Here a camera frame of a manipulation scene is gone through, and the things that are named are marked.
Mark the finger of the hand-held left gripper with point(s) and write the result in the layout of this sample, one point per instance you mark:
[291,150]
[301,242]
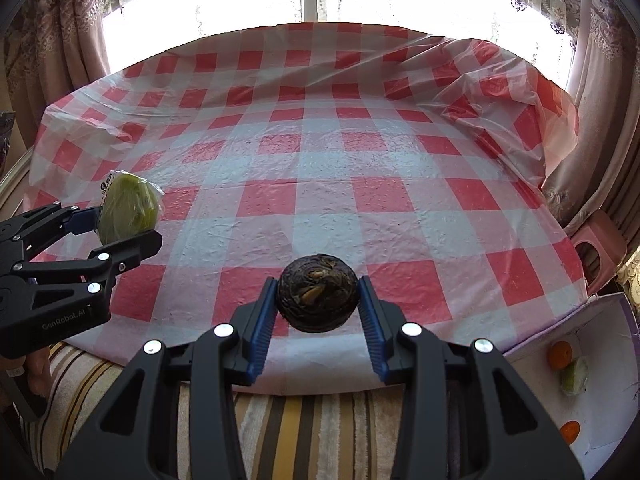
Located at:
[82,220]
[135,247]

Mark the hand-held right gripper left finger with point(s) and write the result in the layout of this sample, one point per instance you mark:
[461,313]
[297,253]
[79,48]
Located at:
[262,330]

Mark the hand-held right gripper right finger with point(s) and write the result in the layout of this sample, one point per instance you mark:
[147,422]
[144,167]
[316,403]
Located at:
[372,330]

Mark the dark round dried fruit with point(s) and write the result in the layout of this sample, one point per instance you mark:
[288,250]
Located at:
[318,292]

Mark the white and purple cardboard box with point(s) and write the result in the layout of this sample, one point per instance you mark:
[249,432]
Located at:
[540,400]

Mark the orange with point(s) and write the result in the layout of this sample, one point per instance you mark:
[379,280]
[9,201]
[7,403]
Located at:
[570,432]
[560,355]

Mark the plastic-wrapped green fruit piece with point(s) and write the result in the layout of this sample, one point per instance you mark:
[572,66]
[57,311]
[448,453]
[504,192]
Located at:
[575,376]

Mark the person's left hand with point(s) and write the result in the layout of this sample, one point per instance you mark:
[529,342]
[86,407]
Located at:
[39,370]

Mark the striped sofa cover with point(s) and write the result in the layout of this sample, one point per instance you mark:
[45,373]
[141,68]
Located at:
[300,430]

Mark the red and white checked tablecloth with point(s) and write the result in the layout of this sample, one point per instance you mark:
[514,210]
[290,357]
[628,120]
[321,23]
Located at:
[320,160]

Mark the pink patterned curtain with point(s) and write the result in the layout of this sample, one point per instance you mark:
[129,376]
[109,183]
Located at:
[605,85]
[50,35]

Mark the pink plastic stool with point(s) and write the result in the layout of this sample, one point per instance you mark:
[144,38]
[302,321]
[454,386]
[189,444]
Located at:
[605,245]

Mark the gold patterned cloth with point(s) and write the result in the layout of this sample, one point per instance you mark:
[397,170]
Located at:
[630,275]

